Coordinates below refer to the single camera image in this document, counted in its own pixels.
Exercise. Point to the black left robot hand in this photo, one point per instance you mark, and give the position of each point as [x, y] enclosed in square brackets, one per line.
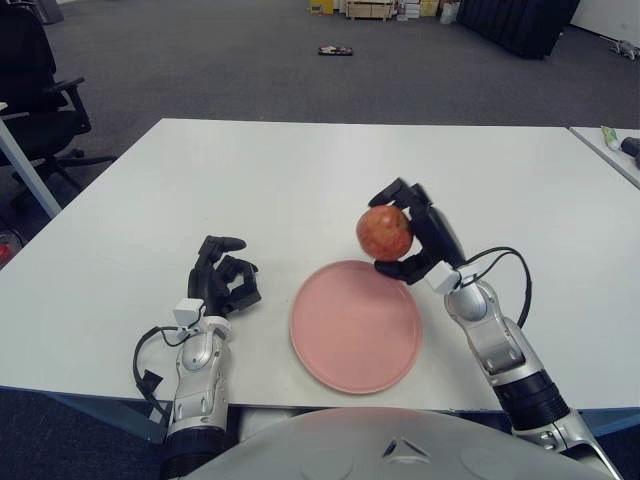
[205, 285]

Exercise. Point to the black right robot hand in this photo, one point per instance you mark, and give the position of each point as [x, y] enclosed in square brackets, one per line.
[435, 230]

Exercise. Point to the red apple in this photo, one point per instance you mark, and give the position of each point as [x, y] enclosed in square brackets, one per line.
[382, 232]

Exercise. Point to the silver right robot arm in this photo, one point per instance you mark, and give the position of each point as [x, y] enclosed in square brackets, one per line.
[495, 340]

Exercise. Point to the pink round plate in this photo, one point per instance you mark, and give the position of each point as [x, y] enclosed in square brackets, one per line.
[350, 340]

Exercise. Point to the green white tube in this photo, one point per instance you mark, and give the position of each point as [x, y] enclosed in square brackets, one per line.
[610, 137]

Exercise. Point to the flat black tray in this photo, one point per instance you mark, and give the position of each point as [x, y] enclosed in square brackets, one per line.
[336, 50]

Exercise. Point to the grey slanted table leg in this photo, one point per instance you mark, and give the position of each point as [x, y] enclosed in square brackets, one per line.
[30, 175]

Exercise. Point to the black handheld controller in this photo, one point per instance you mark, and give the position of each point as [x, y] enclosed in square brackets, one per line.
[631, 145]

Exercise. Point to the white plastic bag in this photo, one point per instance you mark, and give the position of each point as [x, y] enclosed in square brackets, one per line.
[449, 14]

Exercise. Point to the black curtain partition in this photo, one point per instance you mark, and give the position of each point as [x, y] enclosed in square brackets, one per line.
[515, 25]

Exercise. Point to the stack of white boxes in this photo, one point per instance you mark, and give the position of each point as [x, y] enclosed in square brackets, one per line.
[415, 9]

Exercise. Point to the grey robot torso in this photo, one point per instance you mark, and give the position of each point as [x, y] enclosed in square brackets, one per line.
[390, 450]

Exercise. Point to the wooden crate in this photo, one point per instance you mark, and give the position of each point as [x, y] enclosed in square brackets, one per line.
[367, 10]

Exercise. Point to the yellow cardboard box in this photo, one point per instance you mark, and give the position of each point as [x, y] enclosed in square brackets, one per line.
[322, 6]

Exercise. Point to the black office chair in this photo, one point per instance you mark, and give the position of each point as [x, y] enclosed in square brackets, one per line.
[30, 100]

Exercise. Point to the grey robot dog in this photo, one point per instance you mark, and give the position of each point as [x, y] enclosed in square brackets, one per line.
[625, 48]

